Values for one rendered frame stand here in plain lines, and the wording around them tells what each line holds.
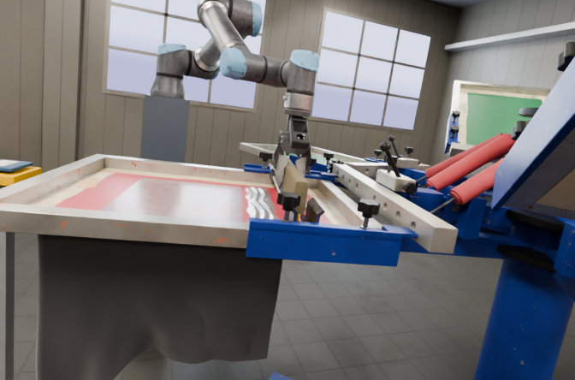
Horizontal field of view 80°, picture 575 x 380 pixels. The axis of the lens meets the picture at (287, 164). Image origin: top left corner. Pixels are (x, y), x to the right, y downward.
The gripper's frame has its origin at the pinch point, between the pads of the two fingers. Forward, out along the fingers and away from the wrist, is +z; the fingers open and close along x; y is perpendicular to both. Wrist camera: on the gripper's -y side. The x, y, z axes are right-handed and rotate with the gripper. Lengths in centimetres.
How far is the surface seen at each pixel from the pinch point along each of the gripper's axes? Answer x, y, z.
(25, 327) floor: 106, 77, 102
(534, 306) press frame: -78, -8, 28
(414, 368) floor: -88, 53, 102
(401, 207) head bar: -22.0, -21.6, -2.4
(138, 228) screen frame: 30.8, -29.4, 4.1
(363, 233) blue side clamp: -10.2, -30.6, 1.0
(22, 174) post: 71, 9, 7
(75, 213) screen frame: 42, -28, 3
